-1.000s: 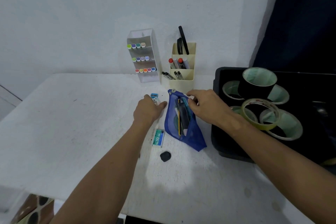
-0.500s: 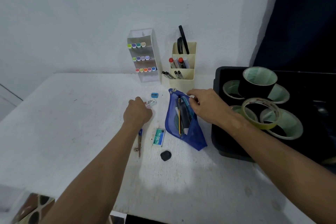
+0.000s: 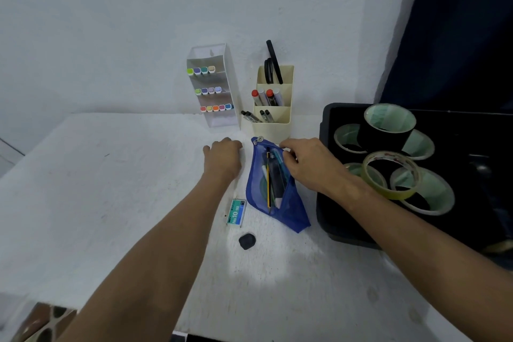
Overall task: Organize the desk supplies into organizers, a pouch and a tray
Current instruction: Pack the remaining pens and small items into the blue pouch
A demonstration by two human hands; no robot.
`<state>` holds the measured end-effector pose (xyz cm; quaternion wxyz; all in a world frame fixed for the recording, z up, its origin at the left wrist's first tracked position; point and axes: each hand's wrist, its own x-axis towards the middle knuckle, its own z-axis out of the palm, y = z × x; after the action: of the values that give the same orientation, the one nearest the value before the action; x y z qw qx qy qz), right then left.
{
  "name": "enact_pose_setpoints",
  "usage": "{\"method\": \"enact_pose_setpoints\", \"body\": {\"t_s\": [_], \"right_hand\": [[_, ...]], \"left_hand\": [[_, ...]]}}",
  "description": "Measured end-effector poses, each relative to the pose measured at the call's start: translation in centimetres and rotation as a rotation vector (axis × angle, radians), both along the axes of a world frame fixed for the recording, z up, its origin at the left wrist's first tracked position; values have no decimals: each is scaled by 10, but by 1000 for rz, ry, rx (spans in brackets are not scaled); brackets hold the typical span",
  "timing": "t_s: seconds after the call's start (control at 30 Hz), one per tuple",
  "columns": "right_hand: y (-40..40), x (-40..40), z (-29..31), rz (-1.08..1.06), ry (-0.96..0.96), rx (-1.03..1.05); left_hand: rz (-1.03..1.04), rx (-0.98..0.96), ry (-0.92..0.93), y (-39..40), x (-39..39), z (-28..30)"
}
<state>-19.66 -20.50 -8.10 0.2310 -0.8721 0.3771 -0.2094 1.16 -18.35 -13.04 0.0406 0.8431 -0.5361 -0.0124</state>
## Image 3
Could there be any blue mesh pencil pouch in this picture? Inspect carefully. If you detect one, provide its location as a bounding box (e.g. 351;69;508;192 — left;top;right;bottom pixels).
245;136;312;234

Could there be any cream pen holder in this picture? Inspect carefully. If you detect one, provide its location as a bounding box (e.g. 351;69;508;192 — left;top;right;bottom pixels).
250;65;294;144

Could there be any person's right forearm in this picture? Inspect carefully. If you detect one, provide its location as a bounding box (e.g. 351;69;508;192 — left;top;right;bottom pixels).
340;181;513;342

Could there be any yellow clear tape roll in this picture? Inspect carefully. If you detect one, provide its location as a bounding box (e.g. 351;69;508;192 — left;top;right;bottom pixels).
361;150;423;201

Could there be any person's right hand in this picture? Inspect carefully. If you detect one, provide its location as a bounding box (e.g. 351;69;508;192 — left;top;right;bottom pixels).
279;137;368;203

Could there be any patterned floor mat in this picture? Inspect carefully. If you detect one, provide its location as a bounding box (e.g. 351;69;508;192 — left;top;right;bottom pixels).
12;302;77;342

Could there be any teal staples box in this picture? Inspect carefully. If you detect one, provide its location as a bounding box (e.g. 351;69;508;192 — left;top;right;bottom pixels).
226;198;246;228

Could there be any dark blue curtain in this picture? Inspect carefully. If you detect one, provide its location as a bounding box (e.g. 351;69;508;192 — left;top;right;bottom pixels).
375;0;513;114

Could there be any person's left forearm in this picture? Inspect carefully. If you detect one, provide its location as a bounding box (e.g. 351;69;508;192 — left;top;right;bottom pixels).
56;175;238;342

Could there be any black plastic tray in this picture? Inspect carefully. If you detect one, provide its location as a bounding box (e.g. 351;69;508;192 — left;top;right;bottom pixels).
315;102;513;266

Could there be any clear tiered organizer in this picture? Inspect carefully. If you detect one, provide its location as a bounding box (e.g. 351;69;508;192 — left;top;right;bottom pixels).
186;43;241;129

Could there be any black cylindrical object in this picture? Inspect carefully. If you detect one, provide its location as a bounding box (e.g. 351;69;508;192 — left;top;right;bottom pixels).
469;153;494;183

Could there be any person's left hand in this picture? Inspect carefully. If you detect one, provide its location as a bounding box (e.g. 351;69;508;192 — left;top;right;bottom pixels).
202;137;244;185

